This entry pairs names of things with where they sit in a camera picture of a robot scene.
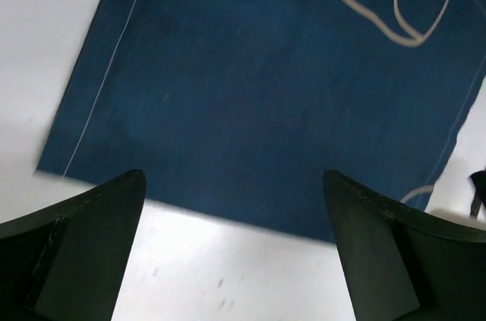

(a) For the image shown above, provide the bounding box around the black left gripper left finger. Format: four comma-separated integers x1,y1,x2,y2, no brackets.
1,170,147,321

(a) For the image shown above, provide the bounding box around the dark blue printed cloth napkin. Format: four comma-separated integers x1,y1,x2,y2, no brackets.
38,0,485,241

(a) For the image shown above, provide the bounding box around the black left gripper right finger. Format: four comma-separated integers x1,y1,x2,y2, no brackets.
323,170,485,320

